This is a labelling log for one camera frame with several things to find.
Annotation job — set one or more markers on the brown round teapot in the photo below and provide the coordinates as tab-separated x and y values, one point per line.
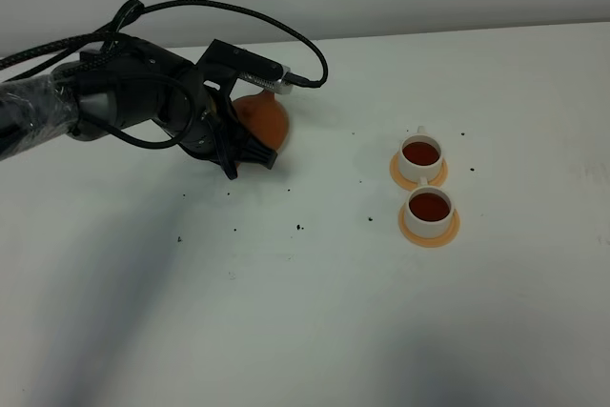
263	116

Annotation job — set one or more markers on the orange coaster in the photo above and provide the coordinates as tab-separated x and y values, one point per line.
428	234
409	185

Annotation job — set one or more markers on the far white teacup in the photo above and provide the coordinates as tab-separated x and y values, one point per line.
420	154

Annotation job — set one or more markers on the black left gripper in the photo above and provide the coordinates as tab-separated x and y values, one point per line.
210	123

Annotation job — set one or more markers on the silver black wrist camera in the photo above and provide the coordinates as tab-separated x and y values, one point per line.
223	64

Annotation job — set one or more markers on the far orange coaster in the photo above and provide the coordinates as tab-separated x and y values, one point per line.
409	185

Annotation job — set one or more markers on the white teacup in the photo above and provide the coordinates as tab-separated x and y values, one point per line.
430	203
420	154

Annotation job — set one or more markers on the near orange coaster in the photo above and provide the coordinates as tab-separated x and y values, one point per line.
428	234

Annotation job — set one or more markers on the near white teacup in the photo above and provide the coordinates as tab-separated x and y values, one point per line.
430	203

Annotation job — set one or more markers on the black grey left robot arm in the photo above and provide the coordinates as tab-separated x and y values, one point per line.
148	97

